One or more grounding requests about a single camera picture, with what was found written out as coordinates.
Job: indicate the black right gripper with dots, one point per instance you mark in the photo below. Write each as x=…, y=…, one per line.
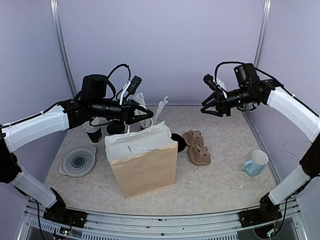
x=221, y=105

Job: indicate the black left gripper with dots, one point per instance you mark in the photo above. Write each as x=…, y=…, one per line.
x=127, y=112

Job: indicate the black plastic cup lid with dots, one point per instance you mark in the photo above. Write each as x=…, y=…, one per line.
x=115, y=128

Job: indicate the brown paper takeout bag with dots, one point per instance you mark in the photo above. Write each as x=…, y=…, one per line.
x=144, y=161

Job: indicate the cardboard cup carrier tray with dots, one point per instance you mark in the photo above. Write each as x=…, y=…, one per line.
x=198, y=152

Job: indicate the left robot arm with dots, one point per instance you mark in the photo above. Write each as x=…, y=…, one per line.
x=89, y=103

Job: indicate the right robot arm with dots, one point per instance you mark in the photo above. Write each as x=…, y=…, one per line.
x=272, y=94

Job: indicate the stack of paper cups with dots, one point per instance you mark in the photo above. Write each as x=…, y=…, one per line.
x=93, y=130

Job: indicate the stack of black lids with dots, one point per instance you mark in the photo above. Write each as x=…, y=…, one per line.
x=180, y=141

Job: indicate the light blue ceramic mug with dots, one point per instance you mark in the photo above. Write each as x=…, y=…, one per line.
x=253, y=167

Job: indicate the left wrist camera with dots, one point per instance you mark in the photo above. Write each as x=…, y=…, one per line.
x=129, y=88

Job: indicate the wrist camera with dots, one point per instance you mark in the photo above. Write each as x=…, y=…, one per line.
x=129, y=88
x=245, y=74

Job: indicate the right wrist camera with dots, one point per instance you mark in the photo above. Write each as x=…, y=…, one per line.
x=245, y=74

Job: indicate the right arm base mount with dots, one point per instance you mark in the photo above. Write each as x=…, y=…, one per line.
x=266, y=212

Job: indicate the aluminium front rail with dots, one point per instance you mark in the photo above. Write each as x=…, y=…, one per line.
x=228, y=225

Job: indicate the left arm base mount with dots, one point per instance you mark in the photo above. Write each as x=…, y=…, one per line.
x=58, y=213

